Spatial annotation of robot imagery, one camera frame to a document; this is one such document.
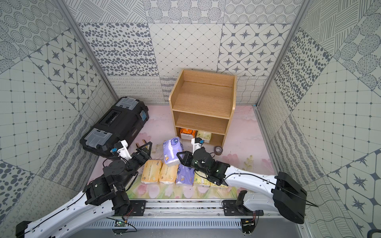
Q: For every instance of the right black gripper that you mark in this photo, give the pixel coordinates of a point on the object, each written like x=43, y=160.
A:
x=187, y=155

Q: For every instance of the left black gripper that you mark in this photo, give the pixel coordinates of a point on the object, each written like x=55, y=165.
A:
x=140, y=154

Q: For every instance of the purple tissue pack shelf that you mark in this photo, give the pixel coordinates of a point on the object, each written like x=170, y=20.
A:
x=185, y=175
x=170, y=149

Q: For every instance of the purple tissue pack top shelf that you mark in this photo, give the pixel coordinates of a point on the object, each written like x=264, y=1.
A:
x=185, y=175

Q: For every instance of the orange tissue pack top shelf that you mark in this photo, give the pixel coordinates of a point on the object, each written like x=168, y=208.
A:
x=168, y=174

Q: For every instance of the orange tissue pack shelf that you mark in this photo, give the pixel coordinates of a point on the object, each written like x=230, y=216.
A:
x=151, y=171
x=168, y=174

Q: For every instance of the bright orange pack bottom shelf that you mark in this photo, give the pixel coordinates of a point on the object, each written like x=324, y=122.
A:
x=187, y=134

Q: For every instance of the yellow-green tissue pack top shelf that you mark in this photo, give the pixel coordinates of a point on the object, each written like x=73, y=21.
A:
x=200, y=179

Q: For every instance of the yellow-green tissue pack shelf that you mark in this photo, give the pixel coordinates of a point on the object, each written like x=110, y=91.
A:
x=200, y=179
x=222, y=186

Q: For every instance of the yellow-green pack bottom shelf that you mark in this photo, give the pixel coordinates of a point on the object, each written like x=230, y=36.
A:
x=205, y=136

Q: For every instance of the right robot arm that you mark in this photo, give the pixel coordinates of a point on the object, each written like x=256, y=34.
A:
x=279, y=193

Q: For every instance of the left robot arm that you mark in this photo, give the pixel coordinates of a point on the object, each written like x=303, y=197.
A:
x=104, y=196

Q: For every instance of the wooden three-tier shelf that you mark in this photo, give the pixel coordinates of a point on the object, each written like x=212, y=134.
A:
x=204, y=101

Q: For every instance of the roll of grey tape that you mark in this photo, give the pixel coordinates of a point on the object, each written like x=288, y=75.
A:
x=218, y=150

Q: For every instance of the black plastic toolbox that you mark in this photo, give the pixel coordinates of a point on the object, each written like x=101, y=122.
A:
x=123, y=121

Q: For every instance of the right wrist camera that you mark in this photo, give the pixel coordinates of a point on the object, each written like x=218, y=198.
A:
x=197, y=143

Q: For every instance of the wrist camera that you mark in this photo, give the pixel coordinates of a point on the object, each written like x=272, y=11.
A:
x=197, y=143
x=121, y=149

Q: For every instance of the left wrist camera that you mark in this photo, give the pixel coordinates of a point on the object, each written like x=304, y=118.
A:
x=121, y=149

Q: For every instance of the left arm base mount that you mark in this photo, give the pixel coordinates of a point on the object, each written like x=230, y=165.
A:
x=130, y=208

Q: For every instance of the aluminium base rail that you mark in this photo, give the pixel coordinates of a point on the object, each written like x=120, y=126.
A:
x=184, y=208

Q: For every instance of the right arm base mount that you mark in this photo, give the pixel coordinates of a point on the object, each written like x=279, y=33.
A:
x=230, y=208

